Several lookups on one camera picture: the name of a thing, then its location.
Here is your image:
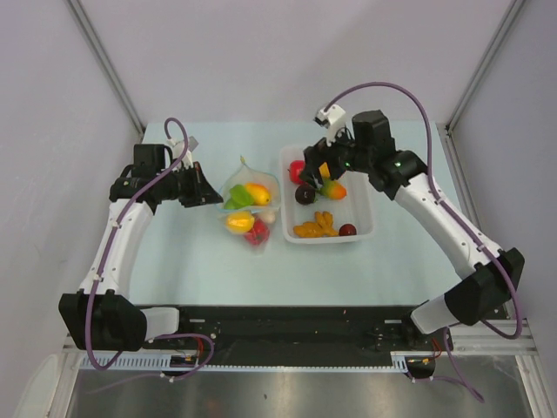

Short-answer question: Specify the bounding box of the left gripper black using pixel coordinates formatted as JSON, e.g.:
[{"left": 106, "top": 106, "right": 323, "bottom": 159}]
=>
[{"left": 157, "top": 161, "right": 223, "bottom": 208}]

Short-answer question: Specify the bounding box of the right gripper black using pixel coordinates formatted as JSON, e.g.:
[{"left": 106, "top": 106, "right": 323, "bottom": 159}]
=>
[{"left": 297, "top": 123, "right": 371, "bottom": 192}]

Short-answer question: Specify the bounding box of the green leaf vegetable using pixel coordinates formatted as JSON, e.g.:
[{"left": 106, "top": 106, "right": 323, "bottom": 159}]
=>
[{"left": 224, "top": 185, "right": 254, "bottom": 210}]

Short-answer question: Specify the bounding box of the clear zip top bag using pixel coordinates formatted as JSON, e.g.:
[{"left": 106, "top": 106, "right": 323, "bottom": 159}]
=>
[{"left": 217, "top": 156, "right": 281, "bottom": 254}]

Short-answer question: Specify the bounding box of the yellow lemon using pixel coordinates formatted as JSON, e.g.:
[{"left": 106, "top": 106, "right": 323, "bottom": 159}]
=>
[{"left": 225, "top": 211, "right": 256, "bottom": 234}]

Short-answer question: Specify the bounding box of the orange papaya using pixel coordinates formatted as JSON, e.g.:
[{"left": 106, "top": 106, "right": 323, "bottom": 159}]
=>
[{"left": 245, "top": 183, "right": 272, "bottom": 206}]

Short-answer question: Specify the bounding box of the small orange fruit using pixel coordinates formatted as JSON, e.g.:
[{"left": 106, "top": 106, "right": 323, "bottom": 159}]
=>
[{"left": 293, "top": 212, "right": 339, "bottom": 239}]

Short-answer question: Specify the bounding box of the white radish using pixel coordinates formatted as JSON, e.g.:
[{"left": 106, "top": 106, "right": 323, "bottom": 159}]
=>
[{"left": 258, "top": 209, "right": 279, "bottom": 225}]

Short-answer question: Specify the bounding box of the red bell pepper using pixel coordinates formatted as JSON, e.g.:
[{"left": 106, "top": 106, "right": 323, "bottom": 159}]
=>
[{"left": 243, "top": 218, "right": 270, "bottom": 246}]

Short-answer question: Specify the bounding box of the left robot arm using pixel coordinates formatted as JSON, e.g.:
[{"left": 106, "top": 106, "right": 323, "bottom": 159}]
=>
[{"left": 58, "top": 139, "right": 223, "bottom": 352}]

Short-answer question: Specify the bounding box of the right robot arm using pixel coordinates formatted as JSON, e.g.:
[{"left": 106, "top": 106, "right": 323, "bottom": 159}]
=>
[{"left": 301, "top": 104, "right": 525, "bottom": 349}]

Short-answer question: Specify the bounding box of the orange yellow mango top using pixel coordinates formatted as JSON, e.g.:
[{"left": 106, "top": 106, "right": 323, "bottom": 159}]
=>
[{"left": 319, "top": 163, "right": 331, "bottom": 179}]

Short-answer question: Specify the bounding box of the green orange mango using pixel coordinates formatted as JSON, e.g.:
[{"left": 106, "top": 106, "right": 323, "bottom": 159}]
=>
[{"left": 319, "top": 179, "right": 347, "bottom": 200}]

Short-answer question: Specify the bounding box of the red apple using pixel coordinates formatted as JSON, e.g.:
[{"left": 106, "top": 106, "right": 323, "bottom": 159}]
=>
[{"left": 288, "top": 160, "right": 305, "bottom": 185}]

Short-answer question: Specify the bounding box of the dark purple mangosteen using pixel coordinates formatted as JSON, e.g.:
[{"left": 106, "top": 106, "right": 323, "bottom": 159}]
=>
[{"left": 294, "top": 184, "right": 316, "bottom": 206}]

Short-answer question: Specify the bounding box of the white plastic basket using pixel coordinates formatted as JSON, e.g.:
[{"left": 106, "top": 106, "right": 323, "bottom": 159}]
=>
[{"left": 278, "top": 145, "right": 374, "bottom": 245}]

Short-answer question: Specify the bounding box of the dark red plum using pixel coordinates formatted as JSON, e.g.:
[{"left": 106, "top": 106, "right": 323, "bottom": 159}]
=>
[{"left": 339, "top": 223, "right": 358, "bottom": 236}]

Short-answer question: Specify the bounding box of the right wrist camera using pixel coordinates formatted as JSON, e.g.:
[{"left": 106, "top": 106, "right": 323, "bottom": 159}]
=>
[{"left": 314, "top": 104, "right": 346, "bottom": 146}]

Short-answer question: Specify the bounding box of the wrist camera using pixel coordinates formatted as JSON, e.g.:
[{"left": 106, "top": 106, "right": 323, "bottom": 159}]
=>
[
  {"left": 167, "top": 136, "right": 198, "bottom": 169},
  {"left": 314, "top": 104, "right": 346, "bottom": 146}
]

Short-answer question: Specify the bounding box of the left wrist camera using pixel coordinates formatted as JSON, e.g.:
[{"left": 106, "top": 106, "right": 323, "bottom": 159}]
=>
[{"left": 167, "top": 136, "right": 198, "bottom": 169}]

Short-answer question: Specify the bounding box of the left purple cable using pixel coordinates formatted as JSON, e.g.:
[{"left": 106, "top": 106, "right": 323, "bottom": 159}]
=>
[{"left": 84, "top": 117, "right": 214, "bottom": 395}]

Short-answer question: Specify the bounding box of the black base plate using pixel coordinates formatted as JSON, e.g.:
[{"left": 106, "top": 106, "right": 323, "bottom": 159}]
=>
[{"left": 144, "top": 306, "right": 444, "bottom": 367}]

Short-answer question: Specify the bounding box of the white cable duct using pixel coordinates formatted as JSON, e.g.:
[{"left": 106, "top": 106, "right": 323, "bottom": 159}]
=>
[{"left": 80, "top": 351, "right": 413, "bottom": 374}]

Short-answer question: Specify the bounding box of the left aluminium frame post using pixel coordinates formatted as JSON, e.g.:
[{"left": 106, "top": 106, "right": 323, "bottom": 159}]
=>
[{"left": 64, "top": 0, "right": 146, "bottom": 137}]

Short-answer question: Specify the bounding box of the aluminium frame post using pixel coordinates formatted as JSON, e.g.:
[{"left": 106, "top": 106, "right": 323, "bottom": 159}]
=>
[
  {"left": 445, "top": 0, "right": 529, "bottom": 133},
  {"left": 64, "top": 0, "right": 146, "bottom": 137}
]

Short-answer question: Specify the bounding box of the right aluminium frame post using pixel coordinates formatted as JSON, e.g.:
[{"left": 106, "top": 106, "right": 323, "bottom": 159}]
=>
[{"left": 445, "top": 0, "right": 529, "bottom": 133}]

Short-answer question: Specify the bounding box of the aluminium front rail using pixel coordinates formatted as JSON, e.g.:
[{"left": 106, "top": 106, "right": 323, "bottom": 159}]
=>
[{"left": 63, "top": 320, "right": 536, "bottom": 354}]

